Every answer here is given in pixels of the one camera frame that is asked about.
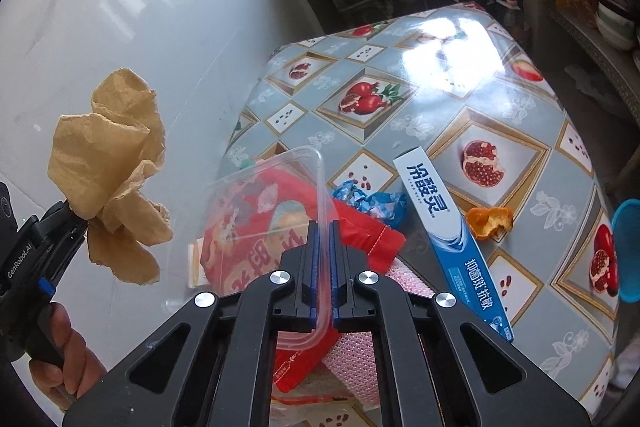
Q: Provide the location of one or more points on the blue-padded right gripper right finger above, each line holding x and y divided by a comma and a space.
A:
352, 312

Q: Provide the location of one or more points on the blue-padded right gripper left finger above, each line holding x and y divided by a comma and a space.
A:
296, 306

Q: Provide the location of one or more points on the clear plastic food container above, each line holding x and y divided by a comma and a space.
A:
256, 214

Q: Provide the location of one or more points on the blue plastic wrapper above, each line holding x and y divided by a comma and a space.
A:
389, 208

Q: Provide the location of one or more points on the brown paper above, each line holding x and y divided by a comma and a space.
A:
100, 161

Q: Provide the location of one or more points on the person's left hand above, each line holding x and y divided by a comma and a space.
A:
81, 367

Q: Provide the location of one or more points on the red rice bag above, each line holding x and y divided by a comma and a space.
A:
351, 361

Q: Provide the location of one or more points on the blue toothpaste box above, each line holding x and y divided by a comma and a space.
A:
456, 250

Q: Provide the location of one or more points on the orange peel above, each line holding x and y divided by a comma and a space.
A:
486, 222

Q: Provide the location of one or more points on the fruit-pattern tablecloth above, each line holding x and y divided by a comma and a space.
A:
453, 82

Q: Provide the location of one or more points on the blue plastic waste basket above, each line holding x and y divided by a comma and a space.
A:
626, 233

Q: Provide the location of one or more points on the cooking oil bottle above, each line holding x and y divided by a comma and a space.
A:
515, 22

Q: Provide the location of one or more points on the stack of white bowls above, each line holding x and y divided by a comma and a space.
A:
615, 21

